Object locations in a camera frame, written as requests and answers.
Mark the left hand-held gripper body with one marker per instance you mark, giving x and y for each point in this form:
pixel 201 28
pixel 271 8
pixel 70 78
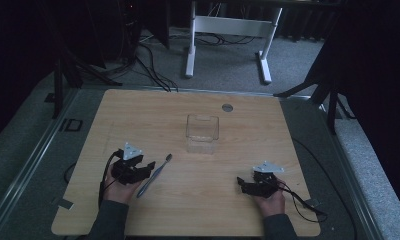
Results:
pixel 129 168

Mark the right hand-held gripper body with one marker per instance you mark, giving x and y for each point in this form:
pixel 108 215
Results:
pixel 266 181

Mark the grey toothbrush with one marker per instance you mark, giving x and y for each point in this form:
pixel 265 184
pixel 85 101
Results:
pixel 153 176

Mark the clear plastic container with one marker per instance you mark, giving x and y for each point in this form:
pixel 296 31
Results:
pixel 202 134

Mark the person's right hand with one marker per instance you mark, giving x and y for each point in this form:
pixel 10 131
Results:
pixel 272 201

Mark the person's left hand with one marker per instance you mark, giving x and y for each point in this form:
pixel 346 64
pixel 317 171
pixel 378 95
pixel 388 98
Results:
pixel 118 191

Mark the grey tape piece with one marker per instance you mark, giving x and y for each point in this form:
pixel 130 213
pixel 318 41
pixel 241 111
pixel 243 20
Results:
pixel 65 203
pixel 312 202

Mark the round grey table grommet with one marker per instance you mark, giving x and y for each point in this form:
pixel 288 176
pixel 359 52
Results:
pixel 227 107

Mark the black metal stand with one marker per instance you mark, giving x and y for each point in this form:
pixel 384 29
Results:
pixel 59 83
pixel 331 96

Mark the metal frame rail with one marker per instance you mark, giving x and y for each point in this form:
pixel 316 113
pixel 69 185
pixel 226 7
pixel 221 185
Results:
pixel 28 166
pixel 351 180

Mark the white desk frame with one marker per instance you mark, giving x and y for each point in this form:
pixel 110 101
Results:
pixel 231 26

